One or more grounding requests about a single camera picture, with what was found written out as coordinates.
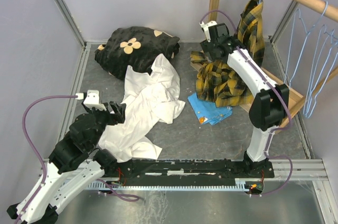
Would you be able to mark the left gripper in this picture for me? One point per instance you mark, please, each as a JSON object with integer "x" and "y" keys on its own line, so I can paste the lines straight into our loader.
{"x": 114, "y": 118}

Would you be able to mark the yellow plaid shirt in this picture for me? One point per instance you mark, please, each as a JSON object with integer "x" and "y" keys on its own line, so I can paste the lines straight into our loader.
{"x": 216, "y": 81}

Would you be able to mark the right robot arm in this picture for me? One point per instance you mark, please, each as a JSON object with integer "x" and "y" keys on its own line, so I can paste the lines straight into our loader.
{"x": 270, "y": 100}

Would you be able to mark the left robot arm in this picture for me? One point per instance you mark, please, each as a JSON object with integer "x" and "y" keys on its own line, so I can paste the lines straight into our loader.
{"x": 63, "y": 181}

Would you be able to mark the white shirt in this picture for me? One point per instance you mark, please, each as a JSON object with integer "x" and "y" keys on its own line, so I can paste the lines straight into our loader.
{"x": 149, "y": 98}

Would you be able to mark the black flower-pattern garment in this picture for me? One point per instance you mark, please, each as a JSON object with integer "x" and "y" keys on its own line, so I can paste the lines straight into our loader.
{"x": 137, "y": 47}

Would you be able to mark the blue folded cloth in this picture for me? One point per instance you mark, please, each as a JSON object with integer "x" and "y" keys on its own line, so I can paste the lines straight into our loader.
{"x": 207, "y": 112}

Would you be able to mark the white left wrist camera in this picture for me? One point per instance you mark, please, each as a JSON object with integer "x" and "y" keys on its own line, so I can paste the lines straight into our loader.
{"x": 91, "y": 99}

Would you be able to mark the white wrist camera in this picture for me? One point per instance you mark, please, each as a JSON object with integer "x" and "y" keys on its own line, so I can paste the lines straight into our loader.
{"x": 206, "y": 27}
{"x": 91, "y": 99}

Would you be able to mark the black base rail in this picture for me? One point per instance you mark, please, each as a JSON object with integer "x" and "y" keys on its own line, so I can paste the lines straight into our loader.
{"x": 188, "y": 172}

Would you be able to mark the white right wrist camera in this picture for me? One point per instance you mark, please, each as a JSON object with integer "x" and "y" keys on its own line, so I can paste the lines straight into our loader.
{"x": 206, "y": 27}

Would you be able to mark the white slotted cable duct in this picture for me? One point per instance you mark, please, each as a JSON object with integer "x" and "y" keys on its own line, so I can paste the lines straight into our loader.
{"x": 239, "y": 186}

